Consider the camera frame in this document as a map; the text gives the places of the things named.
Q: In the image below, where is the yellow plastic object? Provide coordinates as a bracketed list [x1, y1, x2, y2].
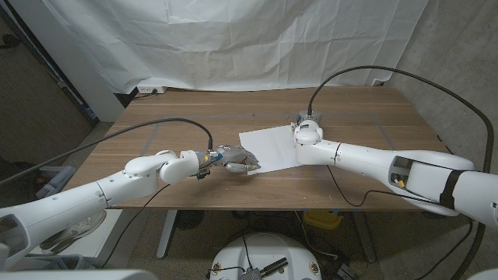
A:
[302, 209, 344, 229]

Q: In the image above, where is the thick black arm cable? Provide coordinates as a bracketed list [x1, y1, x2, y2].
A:
[0, 117, 214, 186]
[307, 65, 495, 280]

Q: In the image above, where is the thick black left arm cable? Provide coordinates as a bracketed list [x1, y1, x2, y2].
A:
[0, 117, 214, 186]

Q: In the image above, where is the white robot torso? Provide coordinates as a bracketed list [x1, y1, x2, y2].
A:
[209, 232, 323, 280]

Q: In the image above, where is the white crumpled backdrop sheet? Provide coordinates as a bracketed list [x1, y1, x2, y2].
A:
[38, 0, 429, 94]

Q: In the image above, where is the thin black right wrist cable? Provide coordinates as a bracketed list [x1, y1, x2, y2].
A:
[325, 165, 444, 208]

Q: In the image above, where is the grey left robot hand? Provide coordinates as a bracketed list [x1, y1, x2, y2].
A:
[195, 144, 262, 175]

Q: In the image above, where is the grey plastic crate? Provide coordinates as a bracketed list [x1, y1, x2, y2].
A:
[37, 253, 96, 271]

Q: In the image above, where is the thin black left wrist cable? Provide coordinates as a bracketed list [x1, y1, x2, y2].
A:
[100, 183, 171, 269]

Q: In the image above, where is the black tool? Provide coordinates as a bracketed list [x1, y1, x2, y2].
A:
[260, 257, 289, 278]

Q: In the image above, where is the white table leg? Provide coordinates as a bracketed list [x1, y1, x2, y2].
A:
[156, 208, 179, 260]

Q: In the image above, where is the white wall panel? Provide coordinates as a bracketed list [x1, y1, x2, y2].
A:
[7, 0, 125, 122]

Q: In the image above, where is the white power strip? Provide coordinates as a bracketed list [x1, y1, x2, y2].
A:
[135, 85, 168, 95]

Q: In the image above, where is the clear plastic storage bin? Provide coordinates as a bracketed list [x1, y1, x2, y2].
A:
[34, 165, 77, 199]

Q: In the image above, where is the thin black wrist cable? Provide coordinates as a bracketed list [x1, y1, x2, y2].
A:
[325, 165, 444, 208]
[100, 183, 171, 269]

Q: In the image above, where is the white floor board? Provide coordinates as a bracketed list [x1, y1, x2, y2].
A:
[26, 208, 125, 260]

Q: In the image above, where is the small canvas paper sheet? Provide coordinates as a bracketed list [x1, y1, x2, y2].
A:
[238, 124, 303, 176]

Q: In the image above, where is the black bag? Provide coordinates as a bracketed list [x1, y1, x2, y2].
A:
[0, 155, 51, 207]

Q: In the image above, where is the black torso cable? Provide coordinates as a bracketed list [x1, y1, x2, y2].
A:
[205, 233, 256, 278]

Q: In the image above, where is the white sneaker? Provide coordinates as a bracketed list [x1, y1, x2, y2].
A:
[38, 209, 108, 252]

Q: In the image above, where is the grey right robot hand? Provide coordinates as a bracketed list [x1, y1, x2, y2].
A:
[290, 110, 324, 129]

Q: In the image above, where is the black power strip cable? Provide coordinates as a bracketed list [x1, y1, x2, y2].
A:
[132, 89, 159, 100]

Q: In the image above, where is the grey table leg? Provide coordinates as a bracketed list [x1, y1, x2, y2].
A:
[352, 209, 377, 262]

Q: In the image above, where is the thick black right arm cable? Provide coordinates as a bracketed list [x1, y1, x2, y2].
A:
[307, 65, 495, 280]

